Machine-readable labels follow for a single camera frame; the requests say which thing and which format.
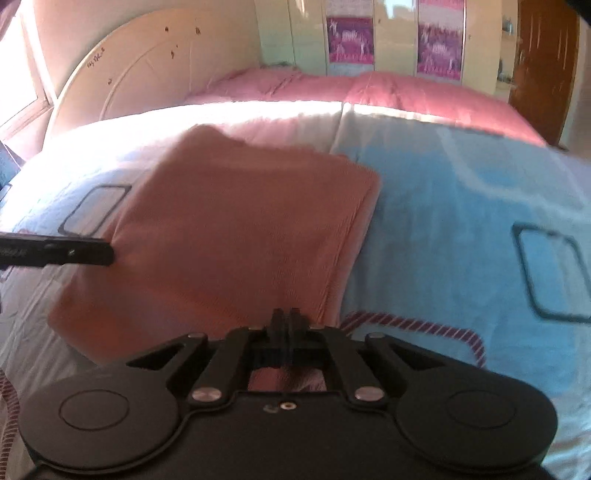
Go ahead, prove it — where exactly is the pink quilt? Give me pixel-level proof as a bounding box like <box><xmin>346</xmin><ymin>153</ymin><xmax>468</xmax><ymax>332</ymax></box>
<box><xmin>184</xmin><ymin>67</ymin><xmax>551</xmax><ymax>148</ymax></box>

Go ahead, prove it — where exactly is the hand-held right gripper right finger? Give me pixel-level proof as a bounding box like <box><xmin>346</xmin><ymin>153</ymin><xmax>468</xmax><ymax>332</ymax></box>
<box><xmin>288</xmin><ymin>307</ymin><xmax>446</xmax><ymax>411</ymax></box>

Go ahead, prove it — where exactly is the cream wardrobe with printed panels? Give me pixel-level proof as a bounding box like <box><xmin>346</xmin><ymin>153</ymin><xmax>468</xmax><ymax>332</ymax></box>
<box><xmin>254</xmin><ymin>0</ymin><xmax>519</xmax><ymax>101</ymax></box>

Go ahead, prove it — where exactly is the pink shirt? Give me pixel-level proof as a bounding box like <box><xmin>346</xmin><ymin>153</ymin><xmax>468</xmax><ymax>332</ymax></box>
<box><xmin>48</xmin><ymin>124</ymin><xmax>383</xmax><ymax>393</ymax></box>

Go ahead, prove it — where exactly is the brown wooden door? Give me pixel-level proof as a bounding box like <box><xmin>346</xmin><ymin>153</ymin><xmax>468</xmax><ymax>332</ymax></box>
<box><xmin>507</xmin><ymin>0</ymin><xmax>581</xmax><ymax>149</ymax></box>

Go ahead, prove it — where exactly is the cream wooden headboard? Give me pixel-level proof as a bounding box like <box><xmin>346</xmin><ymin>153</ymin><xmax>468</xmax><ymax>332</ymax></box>
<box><xmin>44</xmin><ymin>6</ymin><xmax>260</xmax><ymax>139</ymax></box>

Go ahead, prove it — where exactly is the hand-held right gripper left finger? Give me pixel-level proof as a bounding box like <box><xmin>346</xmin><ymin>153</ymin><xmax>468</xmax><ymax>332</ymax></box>
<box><xmin>126</xmin><ymin>308</ymin><xmax>289</xmax><ymax>409</ymax></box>

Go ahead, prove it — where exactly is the window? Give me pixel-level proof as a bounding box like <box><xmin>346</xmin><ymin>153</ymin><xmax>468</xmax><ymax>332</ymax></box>
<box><xmin>0</xmin><ymin>0</ymin><xmax>52</xmax><ymax>131</ymax></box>

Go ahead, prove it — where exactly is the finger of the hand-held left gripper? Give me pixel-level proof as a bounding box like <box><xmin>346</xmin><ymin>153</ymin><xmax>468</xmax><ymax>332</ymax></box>
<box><xmin>0</xmin><ymin>233</ymin><xmax>115</xmax><ymax>269</ymax></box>

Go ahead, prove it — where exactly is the blue white printed bedsheet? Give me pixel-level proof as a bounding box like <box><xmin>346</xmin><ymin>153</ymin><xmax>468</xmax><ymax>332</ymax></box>
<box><xmin>0</xmin><ymin>99</ymin><xmax>591</xmax><ymax>480</ymax></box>

